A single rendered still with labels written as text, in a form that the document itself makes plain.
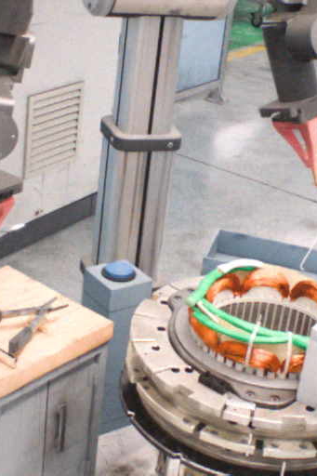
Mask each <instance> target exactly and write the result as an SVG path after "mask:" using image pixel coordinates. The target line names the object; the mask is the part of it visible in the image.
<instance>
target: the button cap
mask: <svg viewBox="0 0 317 476"><path fill-rule="evenodd" d="M105 273H106V274H107V275H109V276H111V277H114V278H128V277H131V276H132V275H134V267H132V266H131V265H130V264H128V263H126V262H123V261H112V262H109V263H107V264H106V265H105Z"/></svg>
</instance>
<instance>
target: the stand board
mask: <svg viewBox="0 0 317 476"><path fill-rule="evenodd" d="M54 297H56V298H57V300H56V301H55V302H54V303H52V304H51V305H52V306H53V307H57V306H60V305H64V304H69V307H66V308H63V309H61V310H58V311H53V312H50V313H49V314H48V315H47V316H46V318H47V319H48V330H47V333H46V334H44V333H42V332H41V331H39V330H36V331H35V333H34V334H33V339H32V340H30V341H29V342H27V343H26V344H25V345H24V346H23V347H21V348H20V349H19V350H17V351H16V352H15V353H14V354H12V353H10V354H12V355H14V356H15V358H17V365H16V368H17V369H14V370H13V369H11V368H9V367H8V366H6V365H5V364H2V362H1V361H0V398H1V397H3V396H4V395H6V394H8V393H10V392H11V391H13V390H15V389H17V388H19V387H21V386H23V385H25V384H26V383H28V382H30V381H32V380H34V379H36V378H38V377H40V376H41V375H43V374H45V373H47V372H49V371H50V370H53V369H55V368H57V367H59V366H61V365H63V364H65V363H67V362H69V361H70V360H72V359H74V358H75V357H77V356H79V355H81V354H83V353H86V352H88V351H89V350H92V349H94V348H96V347H97V346H99V345H100V344H102V343H104V342H106V341H108V340H111V339H112V335H113V326H114V322H112V321H109V320H108V319H106V318H104V317H102V316H100V315H98V314H96V313H95V312H93V311H92V310H90V309H88V308H86V307H84V306H82V305H80V304H78V303H76V302H74V301H73V300H71V299H69V298H66V297H64V296H62V295H60V294H58V292H57V291H55V290H53V289H51V288H49V287H47V286H45V285H43V284H40V283H38V282H36V281H35V280H33V279H31V278H29V277H27V276H25V275H24V273H22V272H20V271H17V270H15V269H13V268H10V267H8V266H5V267H2V268H0V310H1V311H10V310H16V309H23V308H30V307H36V306H42V305H43V304H45V303H46V302H48V301H49V300H50V299H52V298H54ZM27 320H28V315H25V316H20V317H18V318H15V317H13V318H6V319H2V322H1V323H0V348H1V349H3V350H5V351H7V352H8V341H9V340H10V339H11V338H13V337H14V336H15V335H17V334H18V332H20V331H21V330H22V329H23V328H24V327H25V326H28V325H27Z"/></svg>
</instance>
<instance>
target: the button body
mask: <svg viewBox="0 0 317 476"><path fill-rule="evenodd" d="M117 261H123V262H126V263H128V264H130V265H131V266H132V267H134V270H135V271H136V272H137V278H136V279H135V280H132V281H130V282H125V283H118V282H112V281H109V280H107V279H105V278H104V277H103V276H102V275H101V270H102V267H103V266H105V265H106V264H107V263H104V264H100V265H96V266H91V267H86V268H85V274H84V285H83V296H82V306H84V307H86V308H88V309H90V310H92V311H93V312H95V313H96V314H98V315H100V316H102V317H104V318H106V319H108V320H109V321H112V322H114V326H113V335H112V339H111V340H108V346H107V355H106V364H105V371H106V374H104V376H105V382H103V383H104V392H103V401H102V410H101V420H100V428H99V436H100V435H103V434H106V433H109V432H112V431H114V430H119V429H121V428H125V427H127V426H130V425H132V423H131V422H130V419H131V417H127V415H126V414H125V412H124V410H123V408H122V405H121V403H120V399H119V390H118V385H119V376H120V374H121V369H122V367H123V364H124V362H125V357H126V349H127V345H128V341H129V339H130V338H129V333H130V324H131V320H133V317H134V315H135V312H136V310H137V309H138V306H139V304H140V303H141V302H142V301H143V300H144V299H145V298H147V299H151V291H152V284H153V280H152V279H151V278H149V277H148V276H147V275H145V274H144V273H143V272H142V271H140V270H139V269H137V267H136V266H135V265H132V264H131V263H130V262H128V261H127V260H126V259H122V260H117Z"/></svg>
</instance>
